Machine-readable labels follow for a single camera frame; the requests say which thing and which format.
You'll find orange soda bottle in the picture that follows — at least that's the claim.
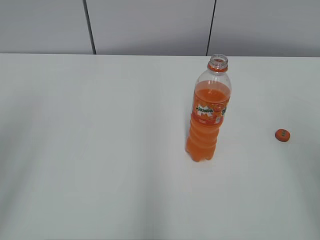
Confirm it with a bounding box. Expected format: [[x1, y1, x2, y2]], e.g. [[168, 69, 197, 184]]
[[185, 54, 232, 162]]

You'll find orange bottle cap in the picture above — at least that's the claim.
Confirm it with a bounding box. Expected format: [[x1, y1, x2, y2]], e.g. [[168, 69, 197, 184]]
[[274, 128, 291, 143]]

